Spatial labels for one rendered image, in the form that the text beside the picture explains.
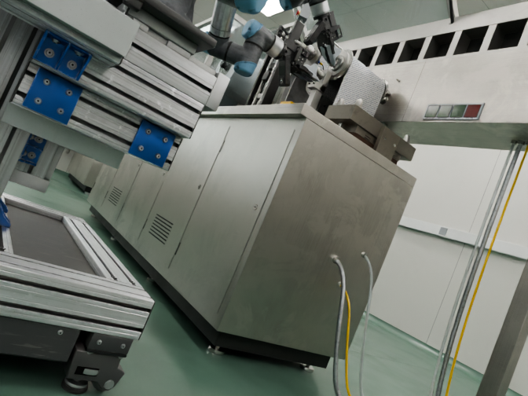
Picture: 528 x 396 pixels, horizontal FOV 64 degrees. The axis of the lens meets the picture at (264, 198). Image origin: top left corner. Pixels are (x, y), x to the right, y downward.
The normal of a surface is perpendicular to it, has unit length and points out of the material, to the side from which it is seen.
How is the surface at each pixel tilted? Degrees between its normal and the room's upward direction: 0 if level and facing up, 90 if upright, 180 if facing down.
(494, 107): 90
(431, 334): 90
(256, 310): 90
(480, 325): 90
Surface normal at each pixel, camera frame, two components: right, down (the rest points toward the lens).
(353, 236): 0.52, 0.16
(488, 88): -0.76, -0.36
